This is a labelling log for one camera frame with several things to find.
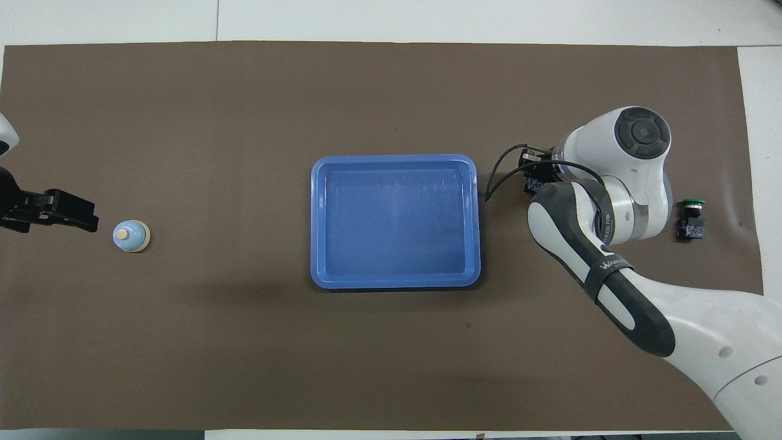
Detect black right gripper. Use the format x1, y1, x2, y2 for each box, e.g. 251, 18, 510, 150
519, 145, 560, 195

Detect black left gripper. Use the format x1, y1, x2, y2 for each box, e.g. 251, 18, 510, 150
0, 166, 99, 233

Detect light blue call bell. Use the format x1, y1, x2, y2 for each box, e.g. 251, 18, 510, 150
112, 219, 151, 253

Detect green push button switch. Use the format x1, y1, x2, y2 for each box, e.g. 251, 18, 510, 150
676, 199, 706, 240

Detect blue plastic tray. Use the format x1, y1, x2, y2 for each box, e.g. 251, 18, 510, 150
310, 154, 482, 290

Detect brown table mat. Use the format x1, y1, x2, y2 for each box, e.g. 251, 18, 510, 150
0, 41, 764, 431

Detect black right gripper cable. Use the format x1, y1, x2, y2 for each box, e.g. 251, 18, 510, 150
484, 144, 605, 202

